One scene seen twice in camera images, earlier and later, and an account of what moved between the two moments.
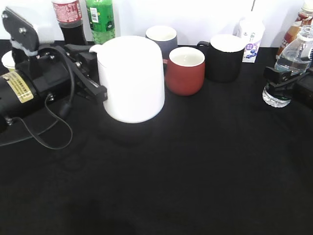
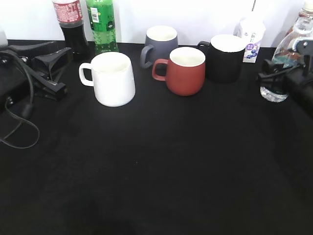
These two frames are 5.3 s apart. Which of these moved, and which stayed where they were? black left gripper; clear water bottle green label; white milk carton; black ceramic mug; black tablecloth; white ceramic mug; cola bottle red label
Moved: black left gripper; white ceramic mug; clear water bottle green label
Stayed: cola bottle red label; black tablecloth; white milk carton; black ceramic mug
